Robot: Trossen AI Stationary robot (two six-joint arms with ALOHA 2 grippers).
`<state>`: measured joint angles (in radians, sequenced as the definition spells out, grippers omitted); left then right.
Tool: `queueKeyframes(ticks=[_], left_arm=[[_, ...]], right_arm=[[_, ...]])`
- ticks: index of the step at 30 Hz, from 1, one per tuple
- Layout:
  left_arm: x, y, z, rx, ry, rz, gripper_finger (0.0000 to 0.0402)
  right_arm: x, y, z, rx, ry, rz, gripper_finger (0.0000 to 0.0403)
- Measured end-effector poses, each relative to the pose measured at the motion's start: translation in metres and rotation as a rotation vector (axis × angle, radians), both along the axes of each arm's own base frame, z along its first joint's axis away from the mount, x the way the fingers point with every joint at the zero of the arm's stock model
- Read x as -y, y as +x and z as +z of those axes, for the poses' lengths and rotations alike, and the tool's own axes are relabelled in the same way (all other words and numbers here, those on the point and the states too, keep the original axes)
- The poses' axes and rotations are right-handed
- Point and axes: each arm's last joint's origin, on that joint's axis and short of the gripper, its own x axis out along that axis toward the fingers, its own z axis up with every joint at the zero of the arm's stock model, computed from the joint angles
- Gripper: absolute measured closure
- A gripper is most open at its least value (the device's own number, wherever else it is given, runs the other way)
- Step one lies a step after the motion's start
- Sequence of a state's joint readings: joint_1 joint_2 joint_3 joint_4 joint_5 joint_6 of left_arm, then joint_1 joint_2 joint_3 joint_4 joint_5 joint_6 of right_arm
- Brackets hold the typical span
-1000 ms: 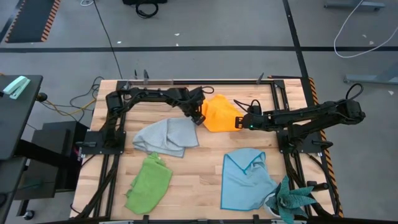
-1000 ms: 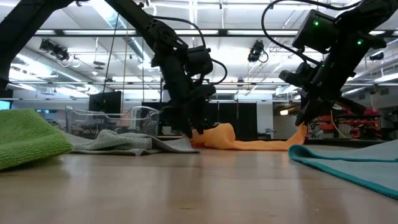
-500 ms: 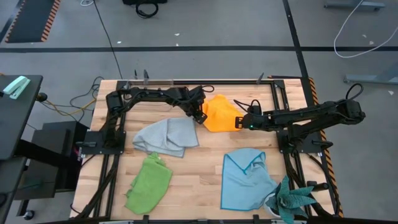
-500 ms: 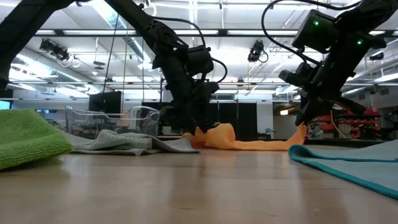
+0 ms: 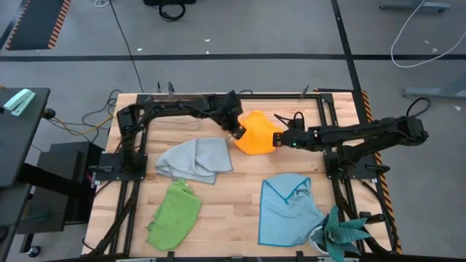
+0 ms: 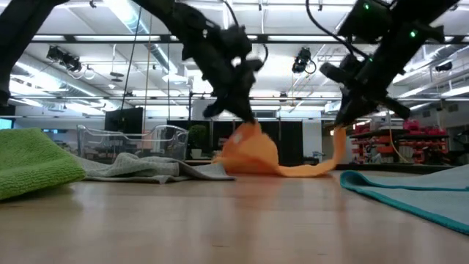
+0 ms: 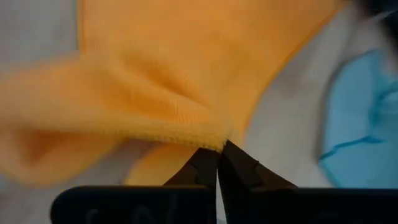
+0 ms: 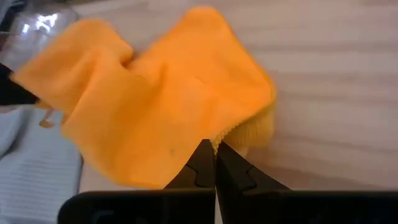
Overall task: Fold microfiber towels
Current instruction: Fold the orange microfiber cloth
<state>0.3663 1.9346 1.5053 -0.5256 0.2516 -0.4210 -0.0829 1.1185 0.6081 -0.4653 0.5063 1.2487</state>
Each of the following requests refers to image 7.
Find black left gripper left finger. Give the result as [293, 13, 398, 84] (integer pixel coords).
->
[51, 147, 218, 224]

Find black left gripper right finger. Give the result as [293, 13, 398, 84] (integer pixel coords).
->
[217, 139, 398, 224]

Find orange microfiber towel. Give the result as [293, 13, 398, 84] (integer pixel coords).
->
[0, 0, 346, 187]

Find blue microfiber towel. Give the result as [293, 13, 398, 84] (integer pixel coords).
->
[317, 48, 398, 189]

